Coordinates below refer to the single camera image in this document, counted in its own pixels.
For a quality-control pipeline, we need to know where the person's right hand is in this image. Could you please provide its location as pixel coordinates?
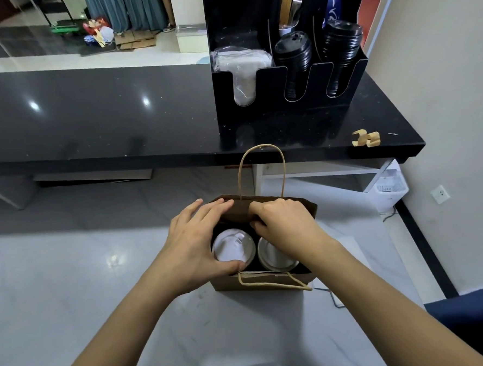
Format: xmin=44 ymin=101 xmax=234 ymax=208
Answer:
xmin=249 ymin=195 xmax=331 ymax=267

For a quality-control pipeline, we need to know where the brown paper bag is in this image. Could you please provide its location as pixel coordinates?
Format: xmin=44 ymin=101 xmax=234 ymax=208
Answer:
xmin=202 ymin=140 xmax=324 ymax=298

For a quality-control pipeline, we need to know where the blue skirted table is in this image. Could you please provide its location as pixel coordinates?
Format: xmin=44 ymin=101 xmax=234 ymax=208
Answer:
xmin=83 ymin=0 xmax=172 ymax=36

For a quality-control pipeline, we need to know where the white support panel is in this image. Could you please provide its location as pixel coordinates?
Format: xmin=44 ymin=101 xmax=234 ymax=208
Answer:
xmin=0 ymin=173 xmax=37 ymax=212

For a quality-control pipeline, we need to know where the row of tan tape strips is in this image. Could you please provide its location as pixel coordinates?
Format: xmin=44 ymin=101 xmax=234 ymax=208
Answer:
xmin=351 ymin=127 xmax=382 ymax=149

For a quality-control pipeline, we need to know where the plastic wrapped white pack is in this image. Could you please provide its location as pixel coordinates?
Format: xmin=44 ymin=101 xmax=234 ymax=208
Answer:
xmin=211 ymin=44 xmax=277 ymax=110

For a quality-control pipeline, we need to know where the person's left forearm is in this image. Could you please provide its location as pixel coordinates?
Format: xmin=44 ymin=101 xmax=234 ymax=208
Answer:
xmin=47 ymin=266 xmax=189 ymax=366

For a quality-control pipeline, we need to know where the tan paper sleeve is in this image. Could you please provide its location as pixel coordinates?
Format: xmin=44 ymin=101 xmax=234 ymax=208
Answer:
xmin=273 ymin=0 xmax=297 ymax=30

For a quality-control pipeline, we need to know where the black acrylic organizer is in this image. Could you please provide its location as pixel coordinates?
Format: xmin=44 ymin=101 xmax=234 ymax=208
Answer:
xmin=203 ymin=0 xmax=376 ymax=135

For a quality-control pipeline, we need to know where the black trolley cart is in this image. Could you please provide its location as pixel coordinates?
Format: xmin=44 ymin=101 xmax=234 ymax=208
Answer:
xmin=30 ymin=0 xmax=83 ymax=36

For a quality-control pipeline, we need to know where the person's left hand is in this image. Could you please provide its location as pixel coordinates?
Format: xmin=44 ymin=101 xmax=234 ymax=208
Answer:
xmin=145 ymin=196 xmax=248 ymax=300

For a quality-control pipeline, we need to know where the person's right forearm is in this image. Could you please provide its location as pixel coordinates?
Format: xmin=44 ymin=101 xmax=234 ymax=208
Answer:
xmin=302 ymin=225 xmax=483 ymax=366

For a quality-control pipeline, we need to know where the white box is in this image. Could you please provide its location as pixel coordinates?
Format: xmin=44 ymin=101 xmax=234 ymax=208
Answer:
xmin=175 ymin=23 xmax=210 ymax=55

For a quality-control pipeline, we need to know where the stack of white paper sheets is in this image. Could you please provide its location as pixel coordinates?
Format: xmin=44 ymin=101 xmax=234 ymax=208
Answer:
xmin=310 ymin=235 xmax=374 ymax=310

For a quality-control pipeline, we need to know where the red banner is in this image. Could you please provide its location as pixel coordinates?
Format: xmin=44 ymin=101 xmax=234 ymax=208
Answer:
xmin=357 ymin=0 xmax=397 ymax=49

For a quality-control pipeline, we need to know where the tan coffee cup white lid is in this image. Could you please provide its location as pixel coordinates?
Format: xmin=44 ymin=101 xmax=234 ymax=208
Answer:
xmin=257 ymin=234 xmax=301 ymax=274

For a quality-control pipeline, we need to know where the white wall socket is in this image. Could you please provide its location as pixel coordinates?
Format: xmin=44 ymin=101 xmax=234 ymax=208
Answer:
xmin=431 ymin=184 xmax=452 ymax=205

